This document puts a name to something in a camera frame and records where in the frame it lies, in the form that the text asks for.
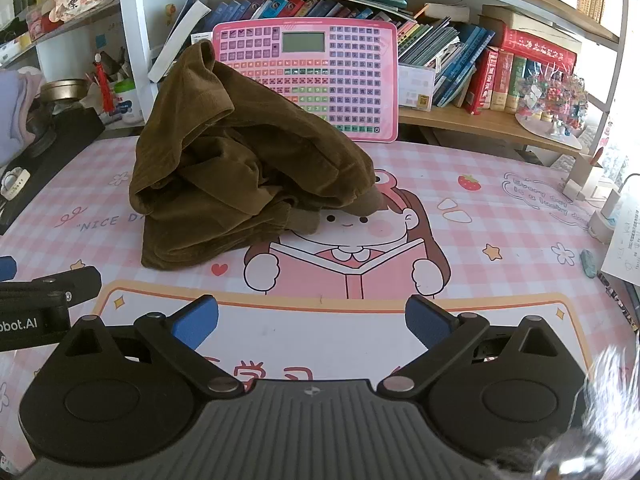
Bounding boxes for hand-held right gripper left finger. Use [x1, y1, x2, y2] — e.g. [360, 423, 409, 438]
[57, 294, 246, 402]

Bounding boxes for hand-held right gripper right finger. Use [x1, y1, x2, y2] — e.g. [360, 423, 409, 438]
[375, 294, 563, 402]

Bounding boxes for brown corduroy pants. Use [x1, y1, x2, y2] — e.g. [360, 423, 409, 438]
[128, 40, 387, 271]

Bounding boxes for pink checked cartoon desk mat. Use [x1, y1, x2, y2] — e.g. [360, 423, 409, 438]
[0, 130, 640, 466]

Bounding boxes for black flat box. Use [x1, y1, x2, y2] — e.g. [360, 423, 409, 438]
[0, 107, 106, 236]

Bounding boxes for lilac folded cloth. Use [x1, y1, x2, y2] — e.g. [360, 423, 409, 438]
[0, 67, 46, 166]

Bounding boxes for white canister with blue label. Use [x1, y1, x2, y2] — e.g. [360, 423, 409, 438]
[112, 80, 147, 127]

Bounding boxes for brass bowl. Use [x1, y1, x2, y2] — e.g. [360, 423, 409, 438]
[40, 79, 89, 104]

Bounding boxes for fluffy grey sleeve cuff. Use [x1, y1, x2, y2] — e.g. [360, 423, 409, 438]
[485, 345, 640, 480]

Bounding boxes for stack of spiral notebooks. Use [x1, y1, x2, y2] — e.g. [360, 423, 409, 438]
[600, 270, 640, 332]

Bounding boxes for red tassel ornament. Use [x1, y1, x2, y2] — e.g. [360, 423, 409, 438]
[92, 52, 117, 114]

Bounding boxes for white paper sheet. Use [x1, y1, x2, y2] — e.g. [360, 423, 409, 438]
[599, 210, 640, 286]

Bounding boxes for small white box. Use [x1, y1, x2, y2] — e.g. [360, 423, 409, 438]
[564, 160, 604, 201]

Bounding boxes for white charger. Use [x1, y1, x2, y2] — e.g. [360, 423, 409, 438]
[587, 172, 640, 239]

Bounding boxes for white card with yellow stamp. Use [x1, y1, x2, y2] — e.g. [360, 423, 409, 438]
[397, 62, 437, 111]

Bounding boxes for colourful candy tree ornament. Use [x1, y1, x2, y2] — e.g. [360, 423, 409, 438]
[515, 60, 601, 152]

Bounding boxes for white bookshelf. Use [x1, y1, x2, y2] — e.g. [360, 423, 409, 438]
[0, 0, 631, 171]

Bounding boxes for row of books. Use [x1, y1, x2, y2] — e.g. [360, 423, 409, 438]
[150, 0, 581, 117]

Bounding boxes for pink learning keyboard tablet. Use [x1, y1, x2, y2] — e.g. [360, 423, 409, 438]
[210, 16, 401, 145]

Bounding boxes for red book with gold lettering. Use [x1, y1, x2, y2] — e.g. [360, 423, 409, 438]
[502, 27, 578, 70]

